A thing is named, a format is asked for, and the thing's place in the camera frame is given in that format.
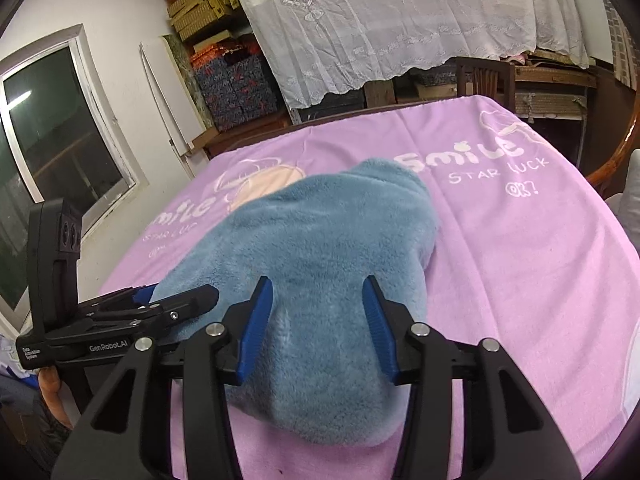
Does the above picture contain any plaid curtain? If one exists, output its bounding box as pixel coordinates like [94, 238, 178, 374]
[600, 0, 640, 91]

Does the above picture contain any stack of yellow boxes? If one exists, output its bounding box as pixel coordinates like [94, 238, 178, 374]
[167, 0, 241, 43]

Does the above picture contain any person's left forearm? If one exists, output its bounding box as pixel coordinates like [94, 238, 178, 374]
[41, 367, 71, 427]

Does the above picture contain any dark wooden chair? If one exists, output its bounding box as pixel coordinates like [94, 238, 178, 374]
[455, 57, 516, 111]

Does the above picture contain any stack of dark patterned boxes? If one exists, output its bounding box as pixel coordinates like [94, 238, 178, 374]
[190, 42, 281, 133]

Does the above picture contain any green patterned panel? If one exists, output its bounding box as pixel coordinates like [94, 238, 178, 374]
[162, 35, 211, 126]

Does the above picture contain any pink printed blanket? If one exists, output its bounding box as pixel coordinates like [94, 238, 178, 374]
[97, 95, 640, 480]

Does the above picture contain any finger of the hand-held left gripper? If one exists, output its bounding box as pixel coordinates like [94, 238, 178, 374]
[75, 284, 157, 312]
[95, 284, 220, 337]

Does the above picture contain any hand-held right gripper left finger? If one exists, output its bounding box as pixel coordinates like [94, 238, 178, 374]
[50, 276, 274, 480]

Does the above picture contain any white framed window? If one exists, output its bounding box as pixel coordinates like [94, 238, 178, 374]
[0, 25, 148, 321]

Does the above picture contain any blue fleece jacket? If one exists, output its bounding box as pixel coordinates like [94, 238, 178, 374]
[150, 157, 441, 448]

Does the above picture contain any grey cushion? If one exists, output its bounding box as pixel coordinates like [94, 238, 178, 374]
[607, 149, 640, 246]

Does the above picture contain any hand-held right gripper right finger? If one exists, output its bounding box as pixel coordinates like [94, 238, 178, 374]
[362, 275, 583, 480]

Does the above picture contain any rattan chair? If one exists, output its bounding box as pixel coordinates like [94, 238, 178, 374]
[585, 105, 640, 191]

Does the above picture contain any white board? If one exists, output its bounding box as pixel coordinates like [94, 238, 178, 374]
[140, 35, 221, 151]

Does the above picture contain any white lace cloth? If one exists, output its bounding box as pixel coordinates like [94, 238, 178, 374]
[222, 0, 591, 111]

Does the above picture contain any wooden shelf with woven mats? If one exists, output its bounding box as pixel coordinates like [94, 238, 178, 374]
[510, 50, 601, 121]

